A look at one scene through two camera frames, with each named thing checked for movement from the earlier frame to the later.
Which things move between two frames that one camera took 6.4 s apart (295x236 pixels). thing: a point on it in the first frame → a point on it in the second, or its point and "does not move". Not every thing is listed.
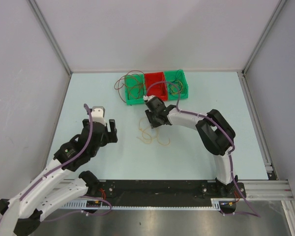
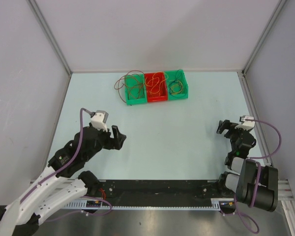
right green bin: (178, 77) does not move
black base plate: (165, 191) does not move
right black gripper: (153, 125) → (225, 124)
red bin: (159, 89) does not move
